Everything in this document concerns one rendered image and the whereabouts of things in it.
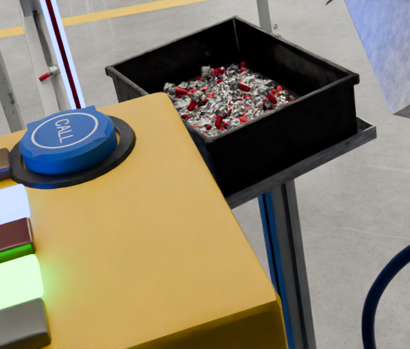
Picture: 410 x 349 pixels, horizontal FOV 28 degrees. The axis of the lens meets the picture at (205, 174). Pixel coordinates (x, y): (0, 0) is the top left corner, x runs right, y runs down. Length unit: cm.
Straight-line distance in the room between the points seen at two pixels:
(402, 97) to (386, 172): 159
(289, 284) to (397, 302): 94
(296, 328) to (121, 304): 68
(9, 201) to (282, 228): 55
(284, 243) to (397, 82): 29
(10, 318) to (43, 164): 9
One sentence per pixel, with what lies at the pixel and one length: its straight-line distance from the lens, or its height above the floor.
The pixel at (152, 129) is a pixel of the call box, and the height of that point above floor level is 107.
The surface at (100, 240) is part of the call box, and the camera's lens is 30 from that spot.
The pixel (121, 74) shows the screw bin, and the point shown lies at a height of 88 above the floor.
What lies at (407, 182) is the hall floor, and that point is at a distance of 217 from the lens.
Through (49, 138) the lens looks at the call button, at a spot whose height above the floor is 108.
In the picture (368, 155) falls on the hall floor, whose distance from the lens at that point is 228.
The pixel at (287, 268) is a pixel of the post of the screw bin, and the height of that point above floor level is 67.
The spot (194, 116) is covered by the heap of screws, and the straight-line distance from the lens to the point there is 85.
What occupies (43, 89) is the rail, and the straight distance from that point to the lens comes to 92.
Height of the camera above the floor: 124
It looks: 33 degrees down
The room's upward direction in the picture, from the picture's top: 11 degrees counter-clockwise
